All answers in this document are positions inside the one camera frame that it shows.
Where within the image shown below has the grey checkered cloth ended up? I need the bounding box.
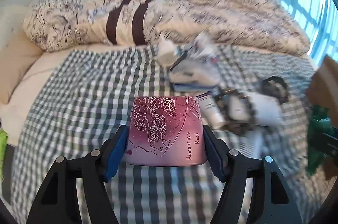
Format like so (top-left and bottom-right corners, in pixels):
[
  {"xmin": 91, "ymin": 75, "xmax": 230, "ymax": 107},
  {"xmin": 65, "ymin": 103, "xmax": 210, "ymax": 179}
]
[{"xmin": 11, "ymin": 44, "xmax": 328, "ymax": 224}]

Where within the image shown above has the clear bag with blue label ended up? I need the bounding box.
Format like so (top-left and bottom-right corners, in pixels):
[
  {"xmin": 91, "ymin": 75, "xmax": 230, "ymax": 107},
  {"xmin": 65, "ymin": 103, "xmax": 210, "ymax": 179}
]
[{"xmin": 169, "ymin": 57, "xmax": 225, "ymax": 92}]

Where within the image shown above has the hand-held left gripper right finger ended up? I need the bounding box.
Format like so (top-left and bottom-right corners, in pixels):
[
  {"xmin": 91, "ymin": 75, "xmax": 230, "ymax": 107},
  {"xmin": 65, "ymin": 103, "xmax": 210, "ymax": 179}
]
[{"xmin": 203, "ymin": 125, "xmax": 304, "ymax": 224}]

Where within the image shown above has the small white bottle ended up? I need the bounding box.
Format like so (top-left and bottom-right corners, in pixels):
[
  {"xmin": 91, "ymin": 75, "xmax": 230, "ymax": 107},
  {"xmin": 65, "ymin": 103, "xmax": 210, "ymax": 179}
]
[{"xmin": 158, "ymin": 38, "xmax": 177, "ymax": 67}]

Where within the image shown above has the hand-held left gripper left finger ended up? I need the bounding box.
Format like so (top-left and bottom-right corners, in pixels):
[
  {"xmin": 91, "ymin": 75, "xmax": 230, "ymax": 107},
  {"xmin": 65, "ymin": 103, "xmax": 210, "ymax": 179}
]
[{"xmin": 26, "ymin": 125, "xmax": 130, "ymax": 224}]

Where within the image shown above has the cardboard box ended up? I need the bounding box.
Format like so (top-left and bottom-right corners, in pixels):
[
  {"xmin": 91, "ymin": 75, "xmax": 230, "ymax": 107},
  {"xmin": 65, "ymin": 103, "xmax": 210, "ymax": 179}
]
[{"xmin": 306, "ymin": 54, "xmax": 338, "ymax": 116}]

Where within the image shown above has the clear plastic bag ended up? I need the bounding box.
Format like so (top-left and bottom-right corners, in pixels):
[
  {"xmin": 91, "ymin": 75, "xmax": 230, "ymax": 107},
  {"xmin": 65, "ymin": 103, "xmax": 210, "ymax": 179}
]
[{"xmin": 185, "ymin": 31, "xmax": 225, "ymax": 66}]

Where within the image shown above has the black round object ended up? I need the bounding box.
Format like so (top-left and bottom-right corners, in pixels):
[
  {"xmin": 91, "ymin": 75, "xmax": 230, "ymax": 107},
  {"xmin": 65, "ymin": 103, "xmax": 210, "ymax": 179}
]
[{"xmin": 260, "ymin": 75, "xmax": 289, "ymax": 105}]

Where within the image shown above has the white cosmetic tube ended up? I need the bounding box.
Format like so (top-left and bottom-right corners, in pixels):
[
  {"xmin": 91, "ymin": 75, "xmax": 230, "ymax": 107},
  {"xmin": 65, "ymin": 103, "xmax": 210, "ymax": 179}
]
[{"xmin": 198, "ymin": 93, "xmax": 228, "ymax": 130}]

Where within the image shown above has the floral duvet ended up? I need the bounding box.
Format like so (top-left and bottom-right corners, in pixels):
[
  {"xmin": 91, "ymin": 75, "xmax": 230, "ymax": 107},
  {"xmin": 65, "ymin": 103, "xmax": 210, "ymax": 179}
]
[{"xmin": 22, "ymin": 0, "xmax": 311, "ymax": 57}]

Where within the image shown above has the white plastic device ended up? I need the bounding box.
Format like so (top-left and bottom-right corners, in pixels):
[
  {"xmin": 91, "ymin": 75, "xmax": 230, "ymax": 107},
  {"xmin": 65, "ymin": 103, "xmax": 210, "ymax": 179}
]
[{"xmin": 248, "ymin": 93, "xmax": 283, "ymax": 127}]

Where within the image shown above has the green medicine box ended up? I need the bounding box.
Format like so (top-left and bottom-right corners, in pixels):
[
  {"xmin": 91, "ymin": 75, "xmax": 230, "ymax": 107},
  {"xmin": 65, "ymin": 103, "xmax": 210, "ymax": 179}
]
[{"xmin": 306, "ymin": 105, "xmax": 334, "ymax": 177}]

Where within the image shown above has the beige pillow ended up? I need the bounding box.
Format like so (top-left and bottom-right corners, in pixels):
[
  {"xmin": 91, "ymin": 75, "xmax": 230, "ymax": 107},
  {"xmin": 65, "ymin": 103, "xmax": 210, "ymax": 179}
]
[{"xmin": 0, "ymin": 6, "xmax": 43, "ymax": 105}]

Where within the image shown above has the blue curtain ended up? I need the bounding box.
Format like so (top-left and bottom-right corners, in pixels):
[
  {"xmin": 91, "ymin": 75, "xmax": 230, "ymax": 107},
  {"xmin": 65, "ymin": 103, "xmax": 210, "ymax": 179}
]
[{"xmin": 255, "ymin": 0, "xmax": 338, "ymax": 66}]

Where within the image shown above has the maroon rose print box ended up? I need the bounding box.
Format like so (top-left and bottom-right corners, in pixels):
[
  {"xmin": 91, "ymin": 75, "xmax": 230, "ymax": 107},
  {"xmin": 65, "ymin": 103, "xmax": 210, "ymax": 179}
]
[{"xmin": 125, "ymin": 96, "xmax": 208, "ymax": 167}]

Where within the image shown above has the green snack packet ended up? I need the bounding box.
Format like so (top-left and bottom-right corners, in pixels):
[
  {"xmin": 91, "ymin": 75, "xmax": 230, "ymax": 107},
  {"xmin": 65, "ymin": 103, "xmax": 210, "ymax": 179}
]
[{"xmin": 0, "ymin": 127, "xmax": 9, "ymax": 161}]

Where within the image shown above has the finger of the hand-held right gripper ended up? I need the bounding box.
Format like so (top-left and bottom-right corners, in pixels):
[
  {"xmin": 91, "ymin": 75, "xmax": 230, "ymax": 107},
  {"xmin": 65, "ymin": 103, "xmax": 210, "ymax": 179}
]
[{"xmin": 321, "ymin": 130, "xmax": 338, "ymax": 160}]

